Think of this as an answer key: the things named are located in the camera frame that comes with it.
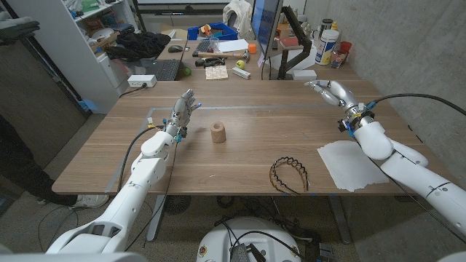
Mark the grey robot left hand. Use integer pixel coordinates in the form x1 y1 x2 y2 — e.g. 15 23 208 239
164 89 202 140

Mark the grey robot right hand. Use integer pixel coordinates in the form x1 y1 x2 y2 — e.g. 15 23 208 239
304 79 376 132

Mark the person forearm grey sleeve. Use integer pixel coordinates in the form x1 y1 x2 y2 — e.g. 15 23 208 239
0 20 41 44

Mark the tan tape roll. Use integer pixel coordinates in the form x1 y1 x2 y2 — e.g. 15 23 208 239
210 121 227 144

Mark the white paper towel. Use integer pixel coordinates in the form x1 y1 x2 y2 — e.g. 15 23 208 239
316 140 390 193

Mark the clear glass jar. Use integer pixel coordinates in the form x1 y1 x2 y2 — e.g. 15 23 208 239
330 49 347 69

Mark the flat white box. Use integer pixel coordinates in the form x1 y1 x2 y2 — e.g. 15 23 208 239
292 69 317 81

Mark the black laptop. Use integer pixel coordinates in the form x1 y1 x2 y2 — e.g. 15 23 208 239
140 36 190 82

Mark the white wipes canister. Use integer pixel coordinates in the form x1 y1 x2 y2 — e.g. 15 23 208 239
315 29 340 66

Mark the white power adapter box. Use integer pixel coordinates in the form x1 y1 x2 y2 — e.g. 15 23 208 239
127 74 158 89

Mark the wooden block grid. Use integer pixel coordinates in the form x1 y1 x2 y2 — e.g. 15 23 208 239
205 65 229 81

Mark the black tool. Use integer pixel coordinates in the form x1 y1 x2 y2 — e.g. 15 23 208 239
194 57 226 68

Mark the black keyboard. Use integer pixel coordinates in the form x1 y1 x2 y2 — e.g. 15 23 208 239
191 39 212 57

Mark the black lid bottle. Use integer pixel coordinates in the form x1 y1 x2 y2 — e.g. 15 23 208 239
319 18 334 37

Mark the long white box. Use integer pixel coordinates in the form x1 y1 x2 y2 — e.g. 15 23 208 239
232 66 252 80

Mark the black crumpled jacket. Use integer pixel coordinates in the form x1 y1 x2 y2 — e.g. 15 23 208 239
104 31 172 62

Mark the white paper sheet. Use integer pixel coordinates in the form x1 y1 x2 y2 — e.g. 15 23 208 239
217 39 250 53

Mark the black round floor fan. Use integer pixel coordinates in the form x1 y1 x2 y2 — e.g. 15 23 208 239
163 195 192 215

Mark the blue plastic bin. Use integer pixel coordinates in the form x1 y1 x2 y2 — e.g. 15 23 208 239
187 21 240 41

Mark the computer monitor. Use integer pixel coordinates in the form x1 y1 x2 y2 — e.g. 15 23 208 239
250 0 284 59

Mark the grey table leg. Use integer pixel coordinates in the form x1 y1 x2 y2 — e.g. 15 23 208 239
146 195 167 242
327 196 353 245

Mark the brown toothed headband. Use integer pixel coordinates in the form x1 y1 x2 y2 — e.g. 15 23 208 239
269 156 310 196

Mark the white hanging jacket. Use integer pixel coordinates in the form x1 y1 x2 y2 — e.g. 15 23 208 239
222 0 254 36

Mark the white shelf unit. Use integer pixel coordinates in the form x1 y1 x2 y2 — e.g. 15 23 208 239
7 0 139 114

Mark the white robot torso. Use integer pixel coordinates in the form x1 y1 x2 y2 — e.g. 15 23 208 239
196 217 302 262

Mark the person in dark trousers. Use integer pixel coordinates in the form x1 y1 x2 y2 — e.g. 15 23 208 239
0 114 109 209

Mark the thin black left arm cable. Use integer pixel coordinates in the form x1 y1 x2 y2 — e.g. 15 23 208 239
124 140 179 252

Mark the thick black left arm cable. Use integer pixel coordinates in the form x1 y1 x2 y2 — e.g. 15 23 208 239
116 125 165 192

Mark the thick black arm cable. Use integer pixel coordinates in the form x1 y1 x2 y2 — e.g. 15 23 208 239
116 125 165 192
366 92 466 116

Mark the wooden handle hammer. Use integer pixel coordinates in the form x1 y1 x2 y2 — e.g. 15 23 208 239
196 49 251 62

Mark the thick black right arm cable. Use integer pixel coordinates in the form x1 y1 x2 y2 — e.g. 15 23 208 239
366 92 466 116

